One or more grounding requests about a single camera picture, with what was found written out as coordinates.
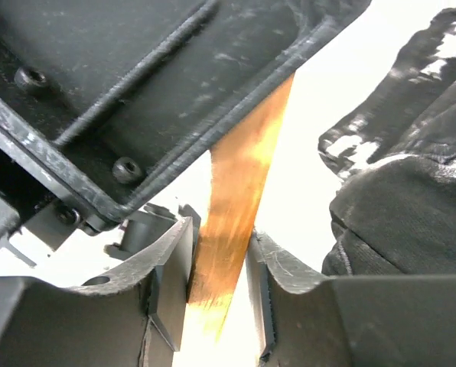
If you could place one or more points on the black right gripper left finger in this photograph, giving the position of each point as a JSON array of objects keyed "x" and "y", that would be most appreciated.
[{"x": 160, "y": 274}]

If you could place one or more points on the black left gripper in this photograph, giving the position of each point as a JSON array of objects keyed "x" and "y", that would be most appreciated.
[{"x": 104, "y": 103}]

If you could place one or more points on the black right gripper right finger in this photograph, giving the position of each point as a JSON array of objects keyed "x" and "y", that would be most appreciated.
[{"x": 279, "y": 284}]

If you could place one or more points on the wooden clothes hanger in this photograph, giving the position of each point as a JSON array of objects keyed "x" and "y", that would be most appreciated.
[{"x": 240, "y": 163}]

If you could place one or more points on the black white patterned trousers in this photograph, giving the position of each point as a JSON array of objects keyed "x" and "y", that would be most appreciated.
[{"x": 396, "y": 156}]

